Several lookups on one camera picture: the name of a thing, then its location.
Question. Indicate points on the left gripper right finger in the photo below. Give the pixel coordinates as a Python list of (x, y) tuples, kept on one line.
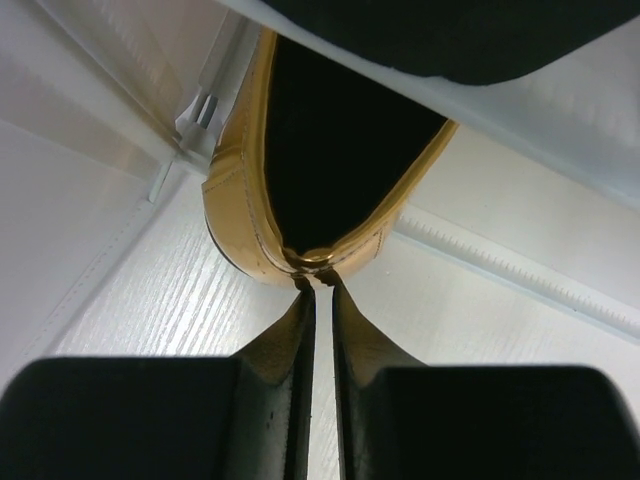
[(399, 418)]

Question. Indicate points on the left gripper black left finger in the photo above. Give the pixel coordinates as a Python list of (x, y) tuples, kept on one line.
[(244, 416)]

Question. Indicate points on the gold pointed shoe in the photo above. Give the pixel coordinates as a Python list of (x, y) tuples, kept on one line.
[(313, 166)]

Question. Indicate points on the purple loafer shoe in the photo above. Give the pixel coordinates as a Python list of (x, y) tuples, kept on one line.
[(470, 42)]

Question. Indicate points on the white plastic shoe cabinet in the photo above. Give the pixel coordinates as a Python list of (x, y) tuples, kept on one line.
[(538, 190)]

